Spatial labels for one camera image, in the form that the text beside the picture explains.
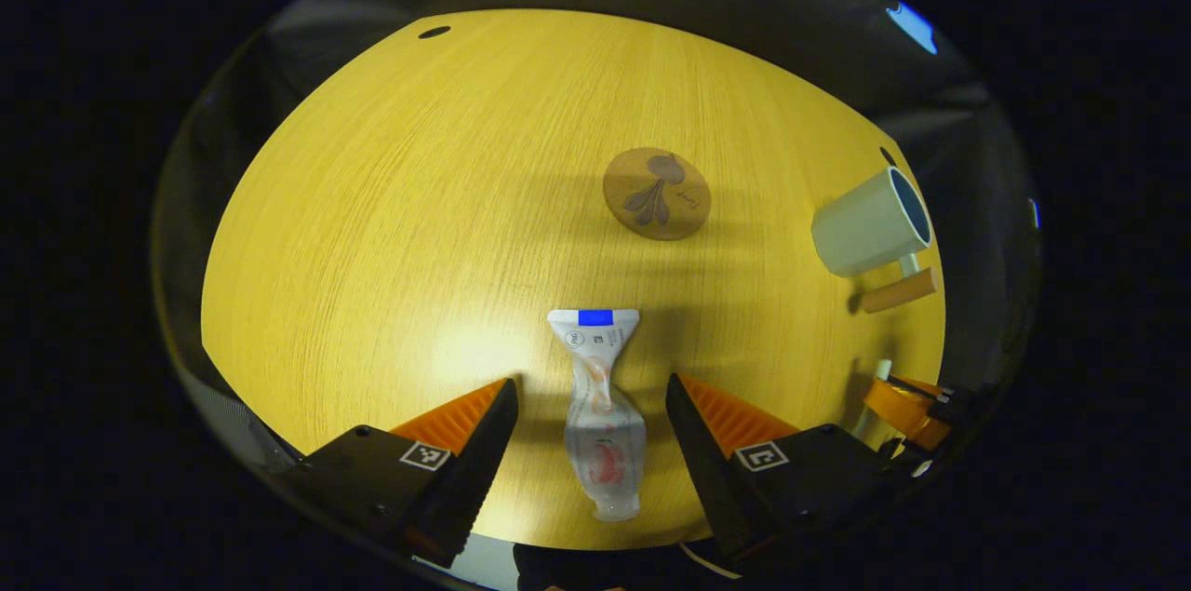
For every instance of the round brown coaster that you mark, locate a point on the round brown coaster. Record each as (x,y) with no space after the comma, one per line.
(656,195)

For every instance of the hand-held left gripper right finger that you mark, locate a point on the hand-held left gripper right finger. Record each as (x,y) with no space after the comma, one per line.
(707,470)

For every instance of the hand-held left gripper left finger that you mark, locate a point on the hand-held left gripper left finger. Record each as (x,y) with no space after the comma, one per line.
(470,470)

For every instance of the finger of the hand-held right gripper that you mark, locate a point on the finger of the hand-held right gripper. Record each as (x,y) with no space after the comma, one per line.
(930,389)
(903,414)

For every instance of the white toothpaste tube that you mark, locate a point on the white toothpaste tube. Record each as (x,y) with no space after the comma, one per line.
(600,423)

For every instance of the yellow wooden desktop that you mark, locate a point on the yellow wooden desktop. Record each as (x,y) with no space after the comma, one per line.
(419,228)

